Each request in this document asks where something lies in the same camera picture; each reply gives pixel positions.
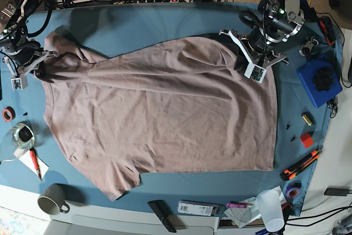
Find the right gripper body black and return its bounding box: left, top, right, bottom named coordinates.
left=5, top=41, right=41, bottom=65

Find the clear packaged item with barcode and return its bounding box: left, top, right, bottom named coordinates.
left=177, top=200, right=219, bottom=217

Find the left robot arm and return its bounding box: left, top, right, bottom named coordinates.
left=229, top=0, right=305, bottom=83

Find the yellow green battery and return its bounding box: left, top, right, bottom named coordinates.
left=301, top=112, right=314, bottom=127

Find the black star knob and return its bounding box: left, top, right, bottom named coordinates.
left=312, top=67, right=333, bottom=92

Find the purple marker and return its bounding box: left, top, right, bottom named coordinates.
left=226, top=202, right=256, bottom=209

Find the mauve pink T-shirt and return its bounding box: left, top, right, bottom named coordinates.
left=41, top=32, right=277, bottom=200

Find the clear tape roll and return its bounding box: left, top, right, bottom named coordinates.
left=7, top=122, right=35, bottom=150

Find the orange black power tool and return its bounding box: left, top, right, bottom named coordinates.
left=318, top=16, right=336, bottom=46

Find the metal carabiner clamp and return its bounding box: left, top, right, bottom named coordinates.
left=299, top=36, right=319, bottom=61

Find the purple tape roll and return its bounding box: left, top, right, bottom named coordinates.
left=285, top=182, right=301, bottom=198

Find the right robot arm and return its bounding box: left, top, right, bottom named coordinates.
left=1, top=0, right=57, bottom=90

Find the grey ceramic mug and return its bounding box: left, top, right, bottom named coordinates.
left=37, top=184, right=70, bottom=216

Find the black remote control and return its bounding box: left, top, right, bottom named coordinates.
left=148, top=200, right=177, bottom=233

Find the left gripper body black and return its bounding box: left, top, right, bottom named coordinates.
left=247, top=27, right=285, bottom=61

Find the red cube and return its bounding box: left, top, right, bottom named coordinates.
left=300, top=132, right=314, bottom=149

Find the blue plastic box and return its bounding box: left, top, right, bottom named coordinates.
left=296, top=53, right=342, bottom=108

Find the red tape roll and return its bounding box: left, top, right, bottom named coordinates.
left=2, top=107, right=15, bottom=122

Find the orange pen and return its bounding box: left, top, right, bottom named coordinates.
left=29, top=147, right=42, bottom=180

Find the orange black utility knife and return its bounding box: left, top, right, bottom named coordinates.
left=280, top=149, right=323, bottom=181

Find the white paper note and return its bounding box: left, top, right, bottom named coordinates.
left=19, top=150, right=49, bottom=179

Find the translucent plastic cup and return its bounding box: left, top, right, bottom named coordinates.
left=256, top=189, right=284, bottom=233

